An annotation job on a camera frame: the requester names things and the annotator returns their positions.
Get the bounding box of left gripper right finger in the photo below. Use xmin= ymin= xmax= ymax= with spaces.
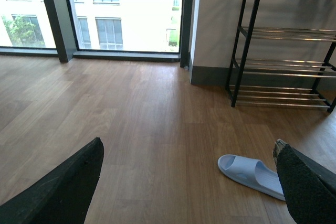
xmin=273 ymin=139 xmax=335 ymax=223

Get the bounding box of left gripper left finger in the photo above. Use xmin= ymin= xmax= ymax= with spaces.
xmin=1 ymin=137 xmax=104 ymax=223

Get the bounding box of light blue slide sandal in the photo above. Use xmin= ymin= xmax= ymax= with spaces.
xmin=217 ymin=154 xmax=285 ymax=201

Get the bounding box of black metal shoe rack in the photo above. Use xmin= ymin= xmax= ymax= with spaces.
xmin=225 ymin=0 xmax=335 ymax=113

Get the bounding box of left window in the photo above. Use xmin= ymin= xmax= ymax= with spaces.
xmin=1 ymin=0 xmax=192 ymax=66

